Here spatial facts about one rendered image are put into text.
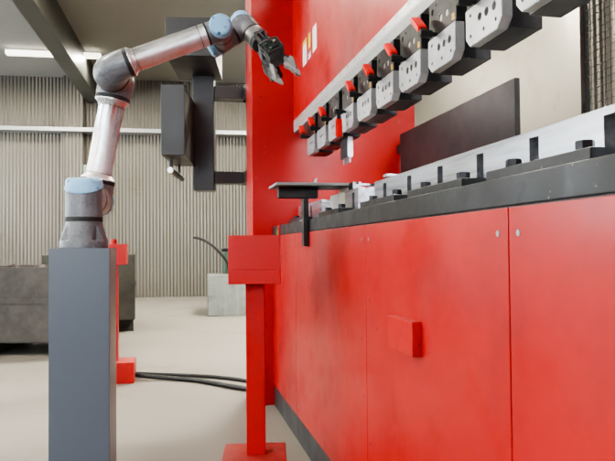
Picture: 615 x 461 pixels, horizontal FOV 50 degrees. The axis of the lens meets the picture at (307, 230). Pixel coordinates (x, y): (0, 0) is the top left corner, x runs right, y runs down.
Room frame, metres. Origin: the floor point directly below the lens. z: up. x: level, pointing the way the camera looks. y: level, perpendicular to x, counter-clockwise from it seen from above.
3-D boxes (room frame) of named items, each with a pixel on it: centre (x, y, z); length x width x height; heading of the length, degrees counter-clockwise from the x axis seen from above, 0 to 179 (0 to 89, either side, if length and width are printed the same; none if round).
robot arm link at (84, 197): (2.11, 0.72, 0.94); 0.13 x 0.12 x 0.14; 5
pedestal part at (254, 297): (2.10, 0.17, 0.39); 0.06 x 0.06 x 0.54; 3
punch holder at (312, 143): (2.83, -0.06, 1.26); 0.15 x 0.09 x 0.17; 12
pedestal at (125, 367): (3.83, 1.14, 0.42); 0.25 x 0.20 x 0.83; 102
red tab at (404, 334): (1.38, -0.20, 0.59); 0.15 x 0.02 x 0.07; 12
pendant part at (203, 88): (3.55, 0.60, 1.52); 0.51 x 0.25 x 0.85; 3
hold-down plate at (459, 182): (1.42, -0.30, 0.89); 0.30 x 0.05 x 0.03; 12
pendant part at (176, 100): (3.50, 0.69, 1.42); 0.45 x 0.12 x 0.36; 3
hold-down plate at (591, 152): (1.03, -0.38, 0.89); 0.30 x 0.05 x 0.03; 12
